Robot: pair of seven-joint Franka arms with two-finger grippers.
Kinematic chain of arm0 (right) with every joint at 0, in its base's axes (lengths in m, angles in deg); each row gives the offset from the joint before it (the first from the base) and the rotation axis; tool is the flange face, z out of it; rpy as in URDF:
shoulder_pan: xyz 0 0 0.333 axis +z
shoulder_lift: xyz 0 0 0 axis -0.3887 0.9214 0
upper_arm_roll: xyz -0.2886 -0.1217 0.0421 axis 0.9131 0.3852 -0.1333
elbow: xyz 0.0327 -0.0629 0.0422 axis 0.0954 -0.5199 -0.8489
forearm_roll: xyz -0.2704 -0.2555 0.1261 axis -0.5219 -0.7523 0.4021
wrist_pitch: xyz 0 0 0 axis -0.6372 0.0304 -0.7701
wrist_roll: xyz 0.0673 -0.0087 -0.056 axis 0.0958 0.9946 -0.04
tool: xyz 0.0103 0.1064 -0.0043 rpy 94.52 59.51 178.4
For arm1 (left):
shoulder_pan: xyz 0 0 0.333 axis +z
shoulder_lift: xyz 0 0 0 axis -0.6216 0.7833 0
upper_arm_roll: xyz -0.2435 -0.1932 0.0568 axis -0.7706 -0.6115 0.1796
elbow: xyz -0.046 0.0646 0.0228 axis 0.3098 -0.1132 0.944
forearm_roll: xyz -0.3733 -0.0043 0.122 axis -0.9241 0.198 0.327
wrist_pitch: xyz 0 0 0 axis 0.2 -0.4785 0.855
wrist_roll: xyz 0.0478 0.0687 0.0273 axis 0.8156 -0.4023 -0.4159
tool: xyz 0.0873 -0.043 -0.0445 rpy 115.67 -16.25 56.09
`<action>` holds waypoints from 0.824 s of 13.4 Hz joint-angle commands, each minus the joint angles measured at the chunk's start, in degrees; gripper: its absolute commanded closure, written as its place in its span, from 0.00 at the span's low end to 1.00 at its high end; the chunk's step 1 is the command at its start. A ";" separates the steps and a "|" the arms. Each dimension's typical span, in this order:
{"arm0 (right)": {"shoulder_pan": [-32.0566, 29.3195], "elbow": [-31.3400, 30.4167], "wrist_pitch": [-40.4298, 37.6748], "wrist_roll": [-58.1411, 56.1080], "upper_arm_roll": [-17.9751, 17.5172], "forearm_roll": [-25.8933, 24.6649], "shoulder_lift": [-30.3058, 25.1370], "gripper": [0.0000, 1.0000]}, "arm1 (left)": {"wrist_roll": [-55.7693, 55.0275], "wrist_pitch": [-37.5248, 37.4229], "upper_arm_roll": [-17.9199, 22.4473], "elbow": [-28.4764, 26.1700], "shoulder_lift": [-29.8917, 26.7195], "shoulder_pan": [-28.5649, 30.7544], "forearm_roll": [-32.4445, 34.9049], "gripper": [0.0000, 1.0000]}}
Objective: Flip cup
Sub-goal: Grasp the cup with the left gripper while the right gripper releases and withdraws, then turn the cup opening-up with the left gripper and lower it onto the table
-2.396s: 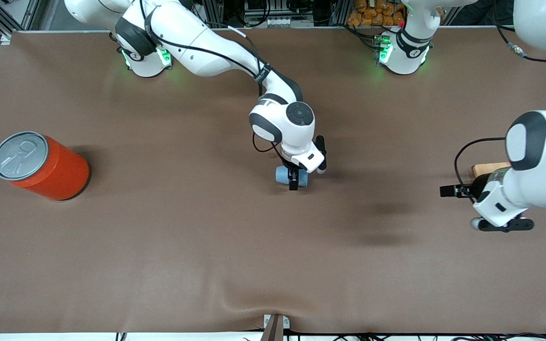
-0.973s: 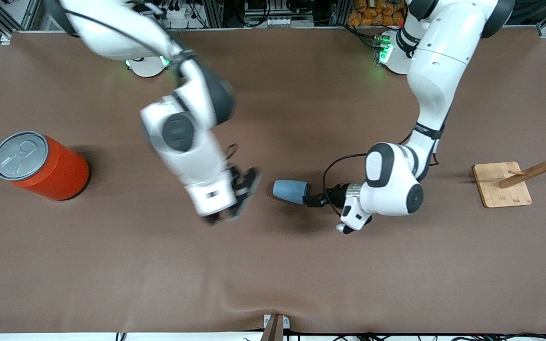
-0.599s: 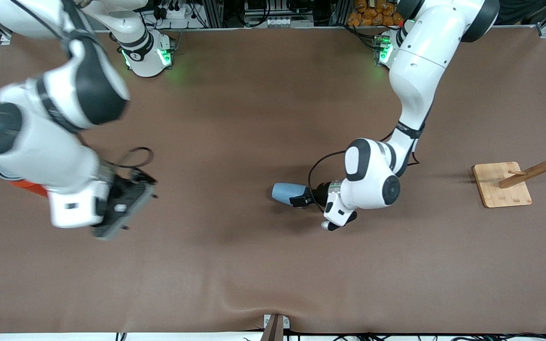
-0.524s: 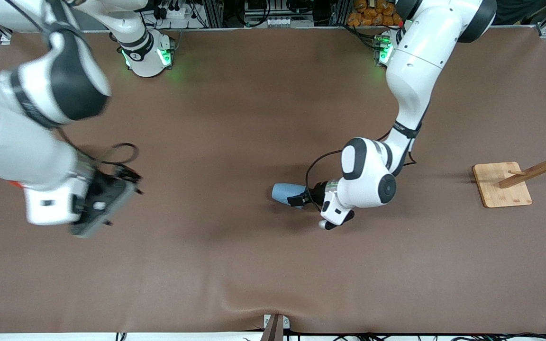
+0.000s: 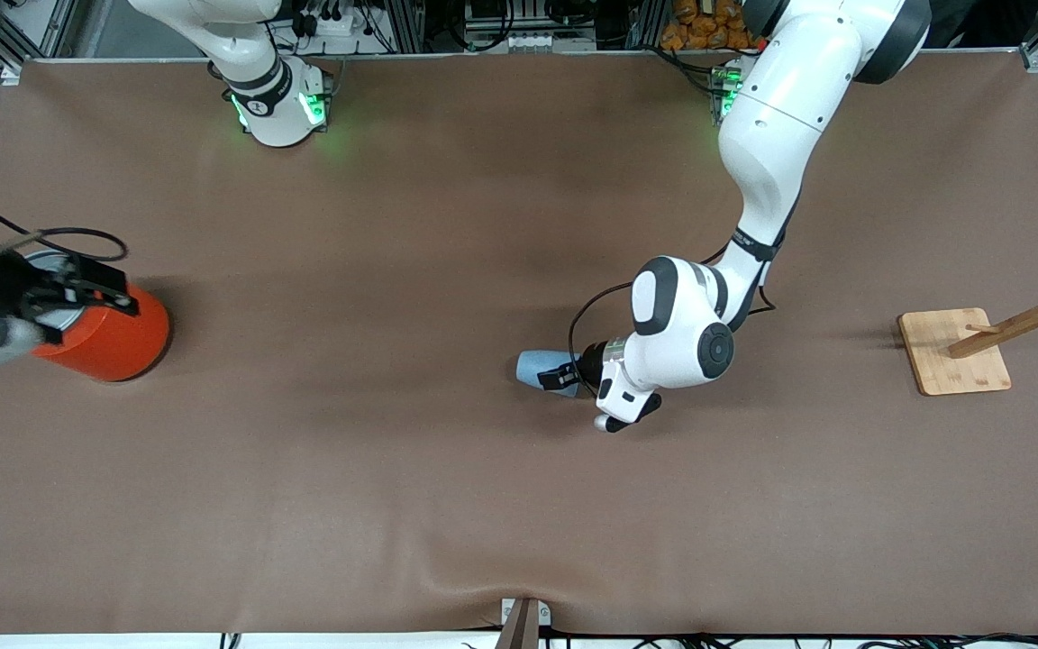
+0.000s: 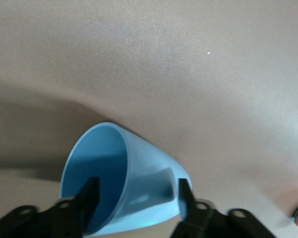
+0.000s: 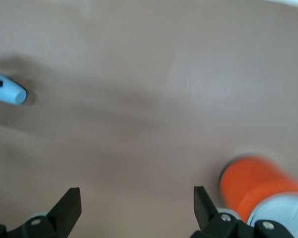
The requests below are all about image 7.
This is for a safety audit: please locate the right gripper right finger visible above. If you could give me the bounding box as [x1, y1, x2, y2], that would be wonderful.
[191, 185, 296, 238]

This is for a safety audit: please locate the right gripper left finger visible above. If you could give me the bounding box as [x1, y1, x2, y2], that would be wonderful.
[0, 187, 82, 238]

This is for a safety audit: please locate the light blue cup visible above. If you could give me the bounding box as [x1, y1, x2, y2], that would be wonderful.
[0, 71, 28, 105]

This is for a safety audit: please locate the orange can with grey lid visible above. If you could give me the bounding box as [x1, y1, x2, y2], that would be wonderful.
[218, 155, 298, 238]

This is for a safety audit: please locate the brown table mat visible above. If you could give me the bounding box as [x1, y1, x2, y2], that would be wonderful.
[0, 0, 298, 238]

